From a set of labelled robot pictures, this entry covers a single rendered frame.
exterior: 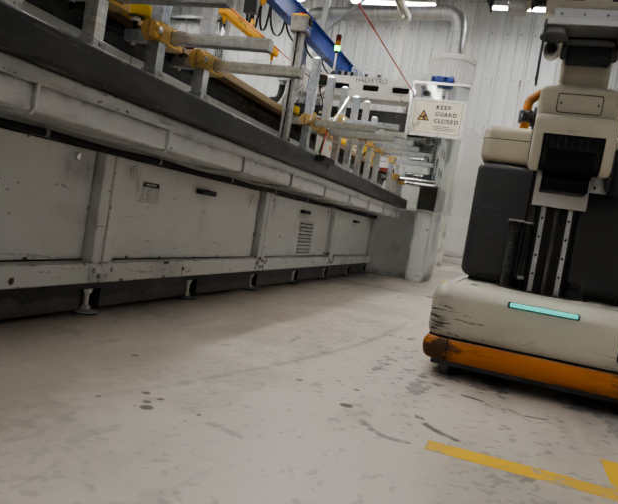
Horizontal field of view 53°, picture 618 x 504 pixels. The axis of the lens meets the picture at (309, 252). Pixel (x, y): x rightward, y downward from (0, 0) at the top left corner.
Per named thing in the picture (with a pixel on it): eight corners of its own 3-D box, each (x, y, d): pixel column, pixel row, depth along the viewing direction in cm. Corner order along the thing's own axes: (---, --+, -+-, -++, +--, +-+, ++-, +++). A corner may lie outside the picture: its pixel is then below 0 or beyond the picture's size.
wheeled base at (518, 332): (443, 333, 246) (454, 271, 244) (617, 369, 225) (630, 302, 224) (417, 361, 182) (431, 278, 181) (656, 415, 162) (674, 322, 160)
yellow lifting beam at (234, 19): (276, 63, 870) (280, 40, 868) (222, 20, 708) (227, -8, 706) (270, 63, 873) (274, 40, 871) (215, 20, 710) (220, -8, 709)
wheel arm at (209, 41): (272, 57, 159) (274, 40, 159) (267, 53, 156) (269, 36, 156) (129, 46, 173) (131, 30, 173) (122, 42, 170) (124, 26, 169)
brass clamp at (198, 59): (223, 78, 195) (226, 62, 195) (203, 66, 182) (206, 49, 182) (206, 77, 197) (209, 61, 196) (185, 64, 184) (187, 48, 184)
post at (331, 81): (321, 173, 308) (336, 77, 305) (319, 172, 305) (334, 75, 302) (314, 172, 309) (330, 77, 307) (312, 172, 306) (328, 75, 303)
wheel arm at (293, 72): (303, 82, 183) (305, 68, 183) (299, 79, 180) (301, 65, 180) (175, 71, 197) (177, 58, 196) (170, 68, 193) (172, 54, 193)
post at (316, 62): (305, 163, 284) (322, 58, 282) (303, 162, 281) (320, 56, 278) (298, 162, 285) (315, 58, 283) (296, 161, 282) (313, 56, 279)
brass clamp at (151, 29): (184, 54, 171) (186, 35, 171) (157, 38, 158) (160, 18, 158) (164, 52, 173) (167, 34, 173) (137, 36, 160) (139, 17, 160)
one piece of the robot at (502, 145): (459, 303, 236) (497, 86, 232) (614, 333, 219) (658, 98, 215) (449, 311, 205) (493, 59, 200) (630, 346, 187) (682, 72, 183)
